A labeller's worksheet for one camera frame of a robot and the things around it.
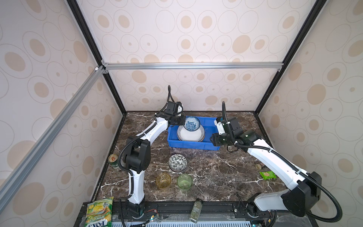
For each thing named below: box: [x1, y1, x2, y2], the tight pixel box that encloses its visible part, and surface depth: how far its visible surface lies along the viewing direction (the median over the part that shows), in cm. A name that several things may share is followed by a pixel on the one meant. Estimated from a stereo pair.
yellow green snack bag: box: [84, 196, 114, 227], surface depth 72 cm
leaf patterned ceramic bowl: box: [168, 153, 188, 173], surface depth 89 cm
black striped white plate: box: [176, 124, 206, 143], surface depth 100 cm
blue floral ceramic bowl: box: [183, 115, 201, 132], surface depth 99 cm
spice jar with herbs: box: [190, 197, 204, 224], surface depth 72 cm
